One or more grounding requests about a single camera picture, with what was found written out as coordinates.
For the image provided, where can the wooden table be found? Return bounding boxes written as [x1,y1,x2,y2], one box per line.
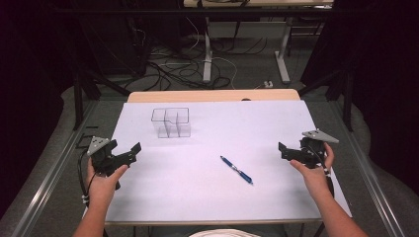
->
[104,88,353,227]

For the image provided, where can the dark curtain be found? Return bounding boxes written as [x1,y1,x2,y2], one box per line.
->
[299,0,419,196]
[0,0,78,220]

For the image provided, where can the black metal stand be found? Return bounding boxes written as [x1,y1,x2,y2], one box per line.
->
[72,63,131,131]
[296,69,355,133]

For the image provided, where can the desk with white legs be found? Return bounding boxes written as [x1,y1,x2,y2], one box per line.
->
[182,0,335,85]

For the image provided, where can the aluminium rail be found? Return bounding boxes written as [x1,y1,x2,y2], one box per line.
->
[9,100,99,237]
[328,98,407,237]

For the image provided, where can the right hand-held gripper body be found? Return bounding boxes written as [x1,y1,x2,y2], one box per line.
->
[290,128,340,170]

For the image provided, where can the hand-held gripper cable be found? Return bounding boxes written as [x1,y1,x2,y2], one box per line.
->
[309,144,336,199]
[76,149,97,209]

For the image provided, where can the blue pen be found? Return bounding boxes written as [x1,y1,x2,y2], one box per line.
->
[219,155,254,186]

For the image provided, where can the tangle of black cables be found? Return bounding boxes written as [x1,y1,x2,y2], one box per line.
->
[123,40,233,92]

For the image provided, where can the person's white clothing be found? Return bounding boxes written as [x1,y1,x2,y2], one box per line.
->
[189,228,262,237]

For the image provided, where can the white cable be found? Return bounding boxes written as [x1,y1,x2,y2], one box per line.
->
[184,16,239,90]

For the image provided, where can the person's right hand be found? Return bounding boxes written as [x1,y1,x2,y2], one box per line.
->
[289,141,336,199]

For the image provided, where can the person's left hand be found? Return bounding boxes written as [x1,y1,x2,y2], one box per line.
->
[85,157,129,207]

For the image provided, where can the right hand-held gripper cable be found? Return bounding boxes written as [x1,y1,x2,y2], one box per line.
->
[309,144,336,199]

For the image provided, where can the clear acrylic organizer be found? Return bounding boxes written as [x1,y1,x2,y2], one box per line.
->
[150,107,193,139]

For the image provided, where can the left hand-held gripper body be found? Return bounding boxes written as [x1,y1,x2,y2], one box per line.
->
[86,135,131,192]

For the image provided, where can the left hand-held gripper cable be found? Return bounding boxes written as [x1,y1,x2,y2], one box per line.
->
[76,149,97,209]

